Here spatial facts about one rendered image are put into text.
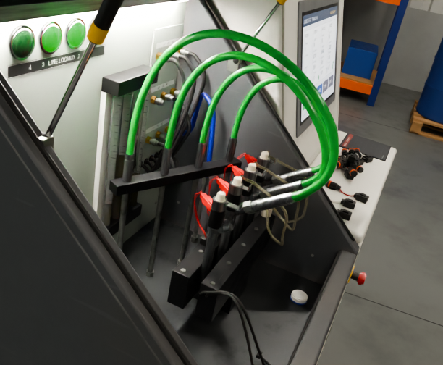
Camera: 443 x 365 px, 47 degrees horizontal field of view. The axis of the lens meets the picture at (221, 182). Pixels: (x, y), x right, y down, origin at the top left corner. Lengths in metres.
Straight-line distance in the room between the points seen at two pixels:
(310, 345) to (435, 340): 1.81
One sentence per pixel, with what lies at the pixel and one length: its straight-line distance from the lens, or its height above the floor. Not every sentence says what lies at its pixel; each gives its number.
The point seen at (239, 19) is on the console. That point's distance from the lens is 1.22.
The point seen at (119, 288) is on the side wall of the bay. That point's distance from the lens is 0.65.
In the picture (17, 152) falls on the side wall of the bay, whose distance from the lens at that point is 0.66.
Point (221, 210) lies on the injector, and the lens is 0.93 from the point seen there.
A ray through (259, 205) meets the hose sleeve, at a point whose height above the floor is 1.16.
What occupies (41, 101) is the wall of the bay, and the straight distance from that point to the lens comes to 0.88.
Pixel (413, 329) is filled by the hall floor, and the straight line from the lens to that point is 2.75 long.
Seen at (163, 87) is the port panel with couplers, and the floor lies 1.22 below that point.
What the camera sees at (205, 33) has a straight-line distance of 0.86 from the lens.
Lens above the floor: 1.59
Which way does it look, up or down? 27 degrees down
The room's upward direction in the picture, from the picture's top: 12 degrees clockwise
